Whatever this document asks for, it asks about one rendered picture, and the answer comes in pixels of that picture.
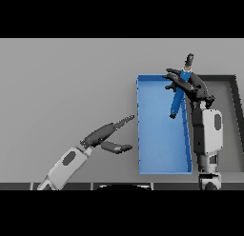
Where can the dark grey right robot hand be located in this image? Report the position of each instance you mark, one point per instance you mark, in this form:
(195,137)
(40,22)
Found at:
(190,86)

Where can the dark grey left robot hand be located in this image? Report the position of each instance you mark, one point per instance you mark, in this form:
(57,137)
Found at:
(101,135)

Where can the blue pipe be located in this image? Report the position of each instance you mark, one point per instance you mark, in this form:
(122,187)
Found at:
(179,94)

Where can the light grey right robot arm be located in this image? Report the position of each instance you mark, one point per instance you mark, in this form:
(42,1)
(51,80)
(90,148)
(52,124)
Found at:
(208,135)

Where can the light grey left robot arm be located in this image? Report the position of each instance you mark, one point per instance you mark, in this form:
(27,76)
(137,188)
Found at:
(64,167)

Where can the dark grey bin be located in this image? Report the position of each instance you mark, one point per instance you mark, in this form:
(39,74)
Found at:
(230,119)

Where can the blue bin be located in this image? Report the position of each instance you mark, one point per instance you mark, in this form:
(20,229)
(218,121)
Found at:
(162,132)

